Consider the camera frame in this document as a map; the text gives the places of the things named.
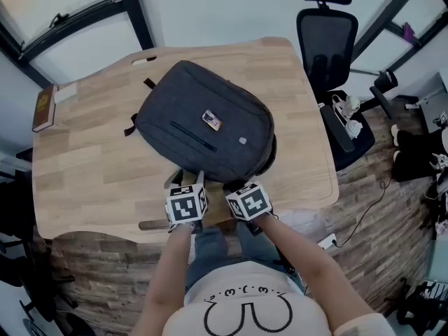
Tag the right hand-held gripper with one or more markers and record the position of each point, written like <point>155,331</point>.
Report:
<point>250,203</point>

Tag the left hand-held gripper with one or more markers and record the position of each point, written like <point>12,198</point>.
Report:
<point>183,208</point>

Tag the dark grey backpack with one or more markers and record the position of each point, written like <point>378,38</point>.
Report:
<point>210,93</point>

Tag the person's left forearm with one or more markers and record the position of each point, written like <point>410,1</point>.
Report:
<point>164,275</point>

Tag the person's right forearm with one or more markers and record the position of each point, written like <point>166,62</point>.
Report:
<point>315,275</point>

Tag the person's blue jeans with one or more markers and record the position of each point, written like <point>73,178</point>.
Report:
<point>210,250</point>

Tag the small colourful badge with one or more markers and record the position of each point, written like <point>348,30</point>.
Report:
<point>211,120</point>

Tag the white power strip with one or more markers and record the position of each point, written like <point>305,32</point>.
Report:
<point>327,241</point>

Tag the person's white printed shirt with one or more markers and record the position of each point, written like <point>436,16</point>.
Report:
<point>297,313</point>

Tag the white round container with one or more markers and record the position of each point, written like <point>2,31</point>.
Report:
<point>353,129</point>

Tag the brown hardcover book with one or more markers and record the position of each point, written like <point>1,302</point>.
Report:
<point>43,108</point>

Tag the black side chair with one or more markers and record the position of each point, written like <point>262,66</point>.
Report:
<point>21,194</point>

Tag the black cylindrical cup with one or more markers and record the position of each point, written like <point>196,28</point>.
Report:
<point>385,80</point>

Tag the black mesh office chair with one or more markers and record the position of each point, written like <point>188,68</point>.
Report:
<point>327,37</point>

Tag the black chair base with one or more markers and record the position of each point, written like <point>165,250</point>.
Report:
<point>420,303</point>

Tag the grey side desk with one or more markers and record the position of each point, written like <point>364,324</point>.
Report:
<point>434,103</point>

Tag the small purple object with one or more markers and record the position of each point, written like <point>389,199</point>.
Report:
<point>408,31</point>

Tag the black window frame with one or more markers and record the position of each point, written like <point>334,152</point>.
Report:
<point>140,19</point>

